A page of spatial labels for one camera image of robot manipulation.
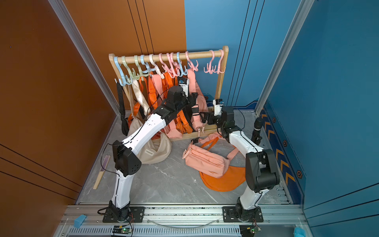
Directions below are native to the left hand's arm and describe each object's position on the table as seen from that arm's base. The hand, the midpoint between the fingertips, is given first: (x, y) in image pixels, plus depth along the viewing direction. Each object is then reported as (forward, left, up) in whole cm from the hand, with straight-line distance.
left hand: (194, 90), depth 81 cm
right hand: (-4, -8, -13) cm, 16 cm away
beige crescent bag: (-23, +21, -25) cm, 40 cm away
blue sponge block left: (-58, +56, -35) cm, 88 cm away
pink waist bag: (-29, -7, -26) cm, 40 cm away
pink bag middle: (-15, +13, -17) cm, 26 cm away
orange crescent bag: (-36, -24, -34) cm, 55 cm away
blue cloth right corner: (-61, -48, -32) cm, 84 cm away
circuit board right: (-61, -27, -36) cm, 75 cm away
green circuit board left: (-61, +33, -36) cm, 78 cm away
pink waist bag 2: (-7, -3, -10) cm, 12 cm away
